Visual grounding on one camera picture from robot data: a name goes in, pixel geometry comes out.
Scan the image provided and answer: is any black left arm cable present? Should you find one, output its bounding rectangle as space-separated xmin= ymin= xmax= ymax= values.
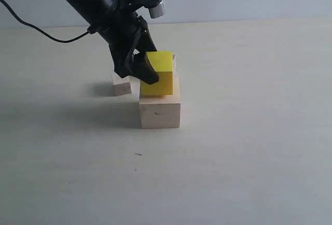
xmin=0 ymin=0 xmax=90 ymax=44

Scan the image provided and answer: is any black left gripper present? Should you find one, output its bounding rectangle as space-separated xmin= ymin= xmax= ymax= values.
xmin=90 ymin=0 xmax=159 ymax=84

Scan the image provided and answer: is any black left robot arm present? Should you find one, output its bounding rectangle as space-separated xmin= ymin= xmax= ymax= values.
xmin=66 ymin=0 xmax=164 ymax=85

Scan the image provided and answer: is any large pale wooden cube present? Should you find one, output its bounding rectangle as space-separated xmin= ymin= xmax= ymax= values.
xmin=139 ymin=72 xmax=182 ymax=129

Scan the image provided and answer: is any yellow cube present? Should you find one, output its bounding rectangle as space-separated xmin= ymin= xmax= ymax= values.
xmin=141 ymin=51 xmax=174 ymax=96

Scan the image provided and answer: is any medium wooden cube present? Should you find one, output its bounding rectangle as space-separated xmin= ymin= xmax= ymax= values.
xmin=172 ymin=55 xmax=176 ymax=72

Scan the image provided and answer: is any small wooden cube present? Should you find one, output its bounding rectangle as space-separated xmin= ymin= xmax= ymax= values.
xmin=112 ymin=73 xmax=132 ymax=96

